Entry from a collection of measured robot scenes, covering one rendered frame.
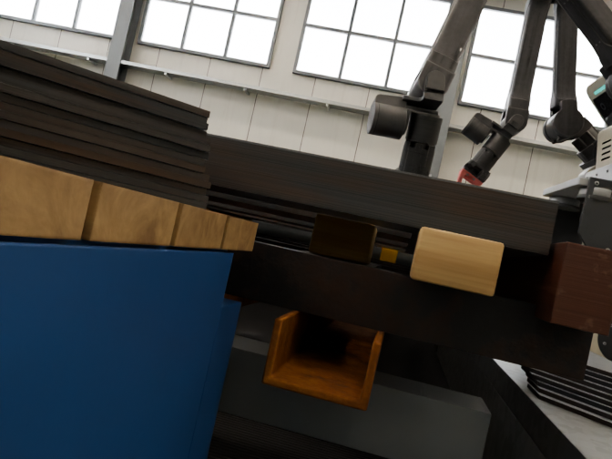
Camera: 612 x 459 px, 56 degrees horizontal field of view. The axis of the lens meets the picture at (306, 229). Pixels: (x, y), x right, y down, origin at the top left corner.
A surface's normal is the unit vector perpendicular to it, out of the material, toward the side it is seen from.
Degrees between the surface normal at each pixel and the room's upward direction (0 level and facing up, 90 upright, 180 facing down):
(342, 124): 90
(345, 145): 90
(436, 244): 90
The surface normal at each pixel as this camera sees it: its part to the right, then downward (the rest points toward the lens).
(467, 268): -0.16, -0.05
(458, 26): 0.09, -0.26
